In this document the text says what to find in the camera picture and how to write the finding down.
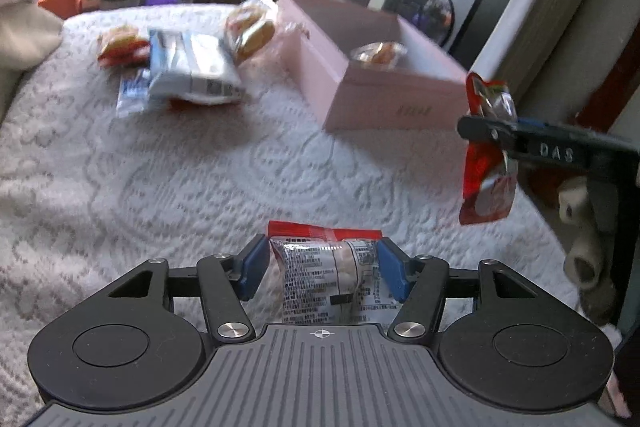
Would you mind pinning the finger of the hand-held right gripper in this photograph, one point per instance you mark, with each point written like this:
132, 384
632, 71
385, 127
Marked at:
550, 149
537, 123

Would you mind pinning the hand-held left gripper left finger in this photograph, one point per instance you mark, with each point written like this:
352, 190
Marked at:
252, 267

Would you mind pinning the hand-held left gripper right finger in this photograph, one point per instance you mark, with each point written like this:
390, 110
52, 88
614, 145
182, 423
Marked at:
395, 269

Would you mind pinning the clear red-topped snack packet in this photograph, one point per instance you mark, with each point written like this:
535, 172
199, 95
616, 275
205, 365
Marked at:
320, 277

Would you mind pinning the red snack packet clear window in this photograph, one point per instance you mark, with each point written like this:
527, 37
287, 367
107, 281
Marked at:
480, 177

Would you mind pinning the pink cardboard box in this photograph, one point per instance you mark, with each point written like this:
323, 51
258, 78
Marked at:
380, 99

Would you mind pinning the small clear cake packet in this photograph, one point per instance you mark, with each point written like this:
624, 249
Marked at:
380, 54

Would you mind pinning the white grey snack packet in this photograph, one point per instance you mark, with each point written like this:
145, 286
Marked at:
192, 67

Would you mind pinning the blue white snack packet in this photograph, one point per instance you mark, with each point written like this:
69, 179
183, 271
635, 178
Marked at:
131, 92

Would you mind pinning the clear bread packet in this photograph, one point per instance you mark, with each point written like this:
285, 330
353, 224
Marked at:
255, 32

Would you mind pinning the red yellow snack packet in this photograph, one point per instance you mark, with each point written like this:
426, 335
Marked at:
120, 44

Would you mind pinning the beige fluffy slipper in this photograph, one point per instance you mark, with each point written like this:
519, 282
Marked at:
585, 257
572, 202

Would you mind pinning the white lace tablecloth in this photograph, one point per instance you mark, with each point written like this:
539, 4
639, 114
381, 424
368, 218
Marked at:
200, 187

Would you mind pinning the beige cushion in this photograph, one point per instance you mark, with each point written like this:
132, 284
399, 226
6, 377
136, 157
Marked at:
20, 37

